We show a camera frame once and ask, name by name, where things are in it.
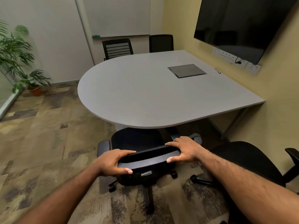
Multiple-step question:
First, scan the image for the person's right hand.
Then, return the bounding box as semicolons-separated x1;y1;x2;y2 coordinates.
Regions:
164;136;210;164

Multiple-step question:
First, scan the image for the black wall television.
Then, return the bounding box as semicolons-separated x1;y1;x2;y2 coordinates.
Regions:
193;0;299;66

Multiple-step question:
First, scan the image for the black perforated-back office chair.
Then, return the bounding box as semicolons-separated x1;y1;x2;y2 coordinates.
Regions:
102;38;134;61

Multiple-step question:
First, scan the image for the person's left forearm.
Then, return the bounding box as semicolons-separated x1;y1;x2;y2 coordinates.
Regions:
14;164;103;224

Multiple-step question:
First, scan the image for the dotted glass partition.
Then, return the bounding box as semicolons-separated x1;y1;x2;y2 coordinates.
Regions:
0;67;23;120

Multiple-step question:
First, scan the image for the grey metal table leg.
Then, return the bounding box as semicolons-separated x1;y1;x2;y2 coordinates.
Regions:
221;106;249;140

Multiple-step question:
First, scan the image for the white wall whiteboard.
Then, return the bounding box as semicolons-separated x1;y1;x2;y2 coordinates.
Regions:
82;0;151;38

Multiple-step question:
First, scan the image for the person's left hand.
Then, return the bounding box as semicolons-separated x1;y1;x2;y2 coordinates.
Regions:
94;148;137;177

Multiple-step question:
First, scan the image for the grey meeting table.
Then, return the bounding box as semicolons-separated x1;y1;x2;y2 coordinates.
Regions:
77;49;266;140

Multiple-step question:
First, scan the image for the white wall socket panel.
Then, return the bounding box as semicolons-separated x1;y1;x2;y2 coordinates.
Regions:
212;48;262;75

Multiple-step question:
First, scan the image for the grey table cable box lid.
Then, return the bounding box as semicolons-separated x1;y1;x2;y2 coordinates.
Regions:
167;63;208;79

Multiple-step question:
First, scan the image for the person's right forearm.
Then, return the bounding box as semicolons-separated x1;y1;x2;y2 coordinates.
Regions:
198;150;299;224

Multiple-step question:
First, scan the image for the terracotta plant pot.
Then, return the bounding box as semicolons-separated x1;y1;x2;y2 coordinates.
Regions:
27;85;44;97

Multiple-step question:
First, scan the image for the green potted plant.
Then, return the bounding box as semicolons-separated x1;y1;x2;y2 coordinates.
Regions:
0;20;52;95

